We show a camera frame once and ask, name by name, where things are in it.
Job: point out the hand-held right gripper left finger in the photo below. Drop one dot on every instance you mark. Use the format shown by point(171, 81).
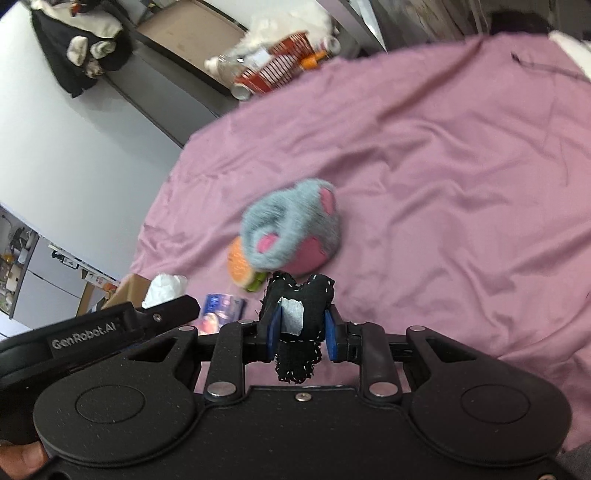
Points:
point(273, 333)

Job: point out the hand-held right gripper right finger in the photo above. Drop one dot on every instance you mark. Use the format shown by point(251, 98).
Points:
point(330, 336)

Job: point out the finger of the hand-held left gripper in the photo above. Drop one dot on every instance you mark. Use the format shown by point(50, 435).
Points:
point(161, 314)

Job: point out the black stitched fabric toy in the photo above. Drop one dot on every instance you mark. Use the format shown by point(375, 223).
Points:
point(295, 323)

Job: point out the person's left hand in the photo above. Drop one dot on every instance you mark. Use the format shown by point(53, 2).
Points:
point(18, 461)

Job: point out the white crumpled tissue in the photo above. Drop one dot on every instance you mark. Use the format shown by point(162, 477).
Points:
point(164, 288)

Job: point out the cardboard box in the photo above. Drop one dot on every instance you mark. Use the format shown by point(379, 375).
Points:
point(124, 291)

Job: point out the blue printed packet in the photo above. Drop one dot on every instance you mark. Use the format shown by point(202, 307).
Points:
point(219, 314)

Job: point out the burger plush toy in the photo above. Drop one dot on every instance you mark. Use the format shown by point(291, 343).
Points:
point(242, 268)

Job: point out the grey mouse plush toy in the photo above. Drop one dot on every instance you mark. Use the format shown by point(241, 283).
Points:
point(292, 228)

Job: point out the purple bed sheet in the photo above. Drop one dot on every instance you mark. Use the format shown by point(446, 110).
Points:
point(415, 184)

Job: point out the clear plastic bottle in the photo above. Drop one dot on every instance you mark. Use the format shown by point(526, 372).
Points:
point(233, 71)

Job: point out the dark wooden shelf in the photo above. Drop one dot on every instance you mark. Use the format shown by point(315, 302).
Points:
point(194, 55)

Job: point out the orange small bottle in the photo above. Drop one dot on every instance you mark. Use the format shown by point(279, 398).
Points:
point(312, 60)

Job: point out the black and white plush toy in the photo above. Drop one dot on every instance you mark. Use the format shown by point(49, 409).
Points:
point(83, 44)

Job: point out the white fluffy plush toy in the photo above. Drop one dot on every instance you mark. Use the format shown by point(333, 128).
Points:
point(288, 25)

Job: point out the white pillow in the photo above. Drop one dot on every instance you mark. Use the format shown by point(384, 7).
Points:
point(571, 42)

